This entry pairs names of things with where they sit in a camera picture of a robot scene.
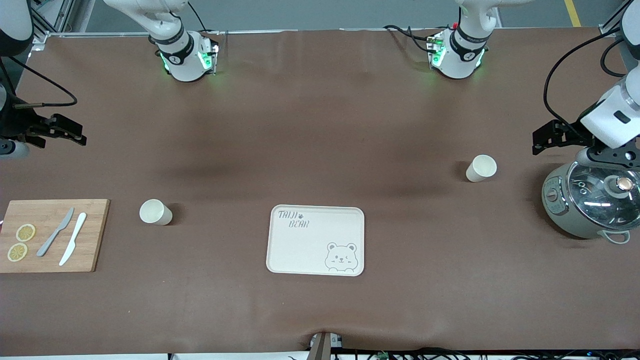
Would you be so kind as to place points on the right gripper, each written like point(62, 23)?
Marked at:
point(15, 124)

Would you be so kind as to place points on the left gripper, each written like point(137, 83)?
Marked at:
point(571, 132)

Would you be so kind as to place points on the white IKEA cup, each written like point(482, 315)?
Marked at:
point(152, 211)
point(482, 167)

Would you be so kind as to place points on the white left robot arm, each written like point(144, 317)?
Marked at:
point(460, 62)

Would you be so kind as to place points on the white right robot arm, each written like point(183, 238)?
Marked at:
point(180, 65)

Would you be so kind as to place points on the white bear print tray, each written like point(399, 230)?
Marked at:
point(300, 250)

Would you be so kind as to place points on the glass pot lid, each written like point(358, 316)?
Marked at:
point(590, 200)

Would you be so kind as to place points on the grey pot with glass lid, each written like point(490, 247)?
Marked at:
point(570, 220)

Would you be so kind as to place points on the grey plastic knife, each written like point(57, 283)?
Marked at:
point(55, 232)

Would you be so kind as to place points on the white plastic knife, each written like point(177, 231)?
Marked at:
point(72, 239)

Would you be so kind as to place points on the yellow lemon slice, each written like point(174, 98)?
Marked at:
point(17, 252)
point(26, 233)

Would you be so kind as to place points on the bamboo cutting board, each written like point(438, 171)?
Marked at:
point(75, 250)

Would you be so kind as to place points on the brown table cover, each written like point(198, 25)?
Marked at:
point(320, 125)

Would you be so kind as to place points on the aluminium frame profile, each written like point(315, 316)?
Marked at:
point(612, 20)
point(60, 15)

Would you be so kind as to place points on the metal camera stand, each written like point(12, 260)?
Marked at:
point(324, 347)

